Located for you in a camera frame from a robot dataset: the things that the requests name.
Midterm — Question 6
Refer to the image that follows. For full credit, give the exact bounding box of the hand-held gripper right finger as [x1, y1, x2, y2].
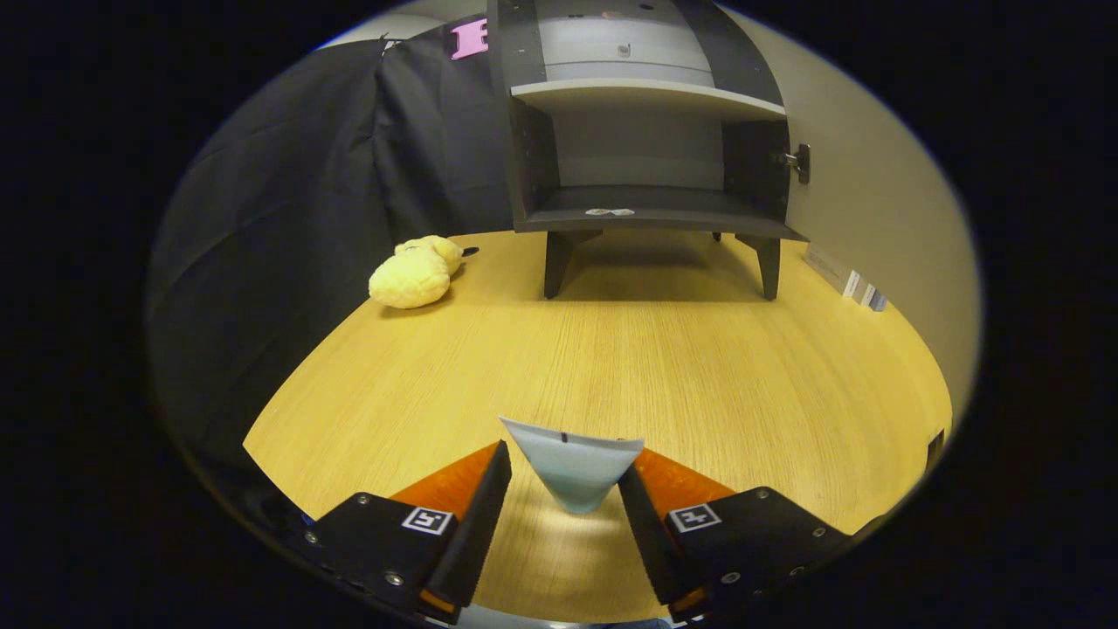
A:
[618, 448, 861, 623]

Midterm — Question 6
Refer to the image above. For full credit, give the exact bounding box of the yellow plush toy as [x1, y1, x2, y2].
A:
[369, 235, 466, 310]

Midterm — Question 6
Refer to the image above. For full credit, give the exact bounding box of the maroon book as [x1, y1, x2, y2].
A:
[804, 245, 852, 296]

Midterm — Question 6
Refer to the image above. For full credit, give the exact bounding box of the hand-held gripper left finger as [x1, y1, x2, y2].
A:
[301, 439, 514, 626]

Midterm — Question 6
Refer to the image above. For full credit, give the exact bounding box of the light blue tube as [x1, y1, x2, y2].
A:
[500, 416, 645, 515]

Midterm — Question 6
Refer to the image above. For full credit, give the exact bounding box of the black backdrop cloth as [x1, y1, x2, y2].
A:
[144, 16, 516, 490]

